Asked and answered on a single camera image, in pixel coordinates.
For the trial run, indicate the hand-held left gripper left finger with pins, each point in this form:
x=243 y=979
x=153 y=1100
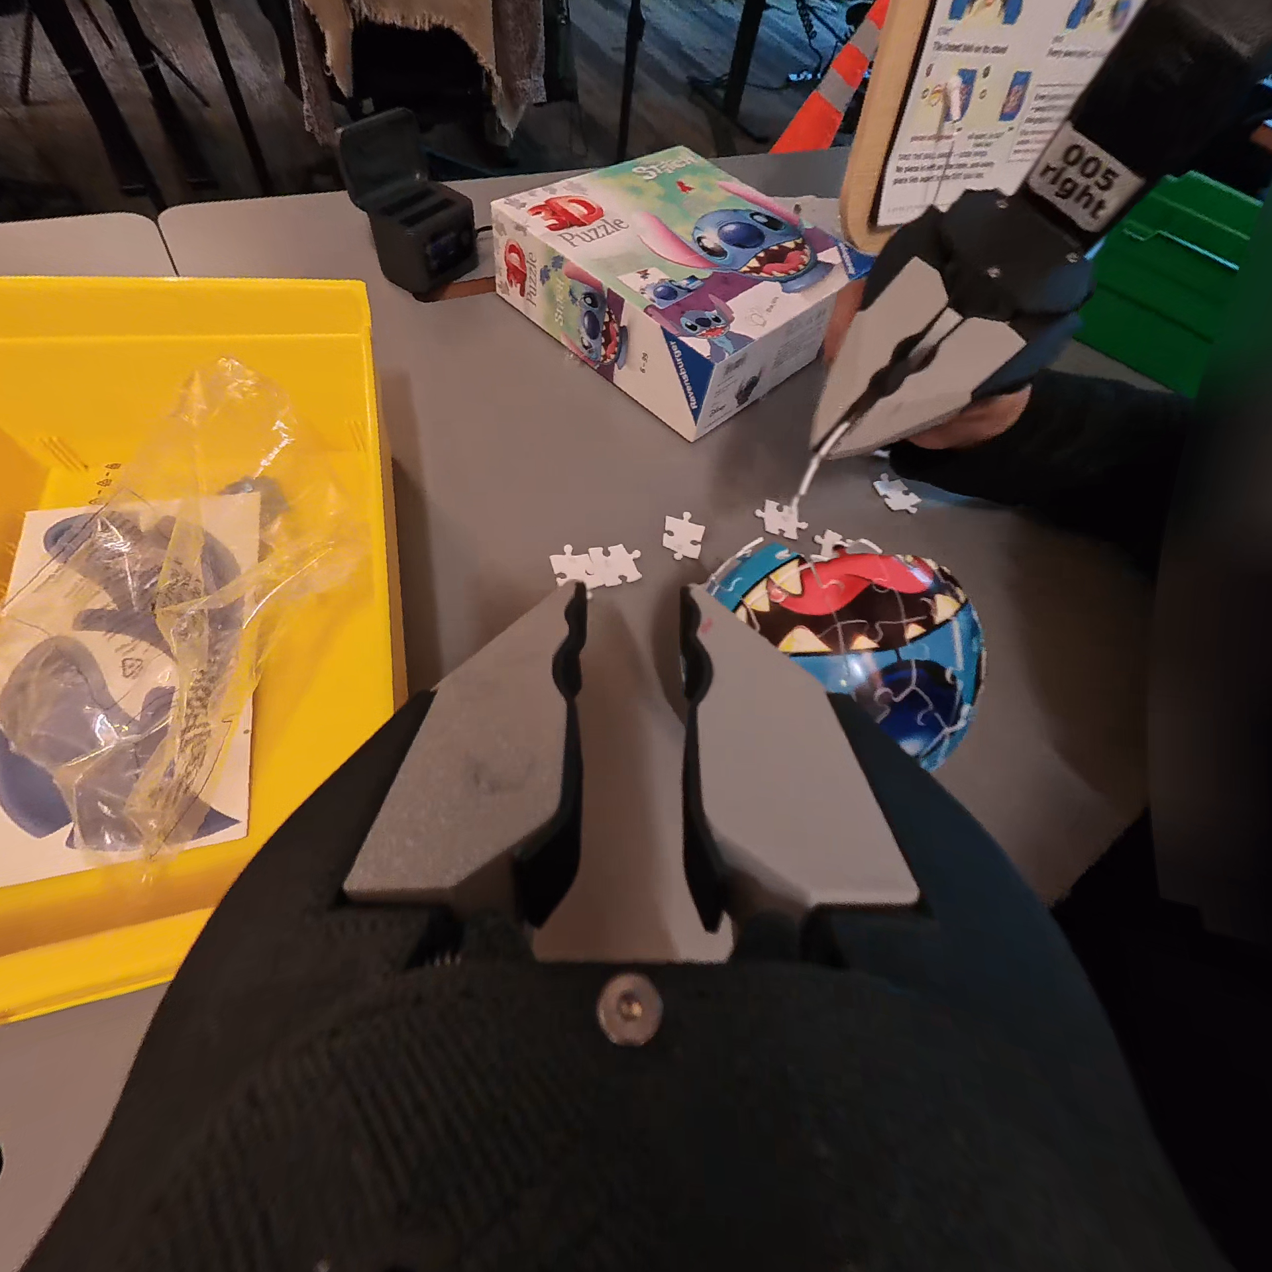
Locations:
x=467 y=765

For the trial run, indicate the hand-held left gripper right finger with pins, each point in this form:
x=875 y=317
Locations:
x=785 y=785

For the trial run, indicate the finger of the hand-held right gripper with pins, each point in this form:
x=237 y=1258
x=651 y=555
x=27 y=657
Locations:
x=875 y=339
x=955 y=378

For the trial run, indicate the blue puzzle ball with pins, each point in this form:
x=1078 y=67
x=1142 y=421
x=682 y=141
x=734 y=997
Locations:
x=895 y=646

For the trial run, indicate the person's right forearm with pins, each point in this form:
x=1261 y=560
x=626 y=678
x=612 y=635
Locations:
x=1074 y=467

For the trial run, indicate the colourful cartoon puzzle box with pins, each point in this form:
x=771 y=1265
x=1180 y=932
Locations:
x=696 y=299

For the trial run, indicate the person's right hand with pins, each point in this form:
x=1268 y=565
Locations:
x=984 y=423

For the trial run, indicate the white printed instruction sheet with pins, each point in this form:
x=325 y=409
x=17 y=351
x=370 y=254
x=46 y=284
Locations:
x=980 y=120

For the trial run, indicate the green plastic bin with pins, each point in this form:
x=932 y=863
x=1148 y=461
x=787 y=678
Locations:
x=1163 y=288

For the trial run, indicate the wooden board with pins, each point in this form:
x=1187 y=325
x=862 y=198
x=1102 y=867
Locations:
x=875 y=149

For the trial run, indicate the orange traffic cone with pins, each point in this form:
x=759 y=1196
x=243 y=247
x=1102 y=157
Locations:
x=830 y=95

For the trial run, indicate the white paper with blue print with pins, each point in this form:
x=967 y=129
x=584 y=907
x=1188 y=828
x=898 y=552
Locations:
x=225 y=785

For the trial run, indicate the black metal table legs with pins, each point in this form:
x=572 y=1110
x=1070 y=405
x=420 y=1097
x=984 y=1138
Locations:
x=629 y=80

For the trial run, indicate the clear plastic bag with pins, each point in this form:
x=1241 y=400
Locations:
x=229 y=447

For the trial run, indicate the beige burlap cloth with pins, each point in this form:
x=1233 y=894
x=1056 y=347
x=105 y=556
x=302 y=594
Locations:
x=498 y=60

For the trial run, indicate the black charger case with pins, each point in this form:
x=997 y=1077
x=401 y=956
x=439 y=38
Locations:
x=398 y=199

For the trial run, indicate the yellow plastic bin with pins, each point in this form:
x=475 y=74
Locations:
x=200 y=328

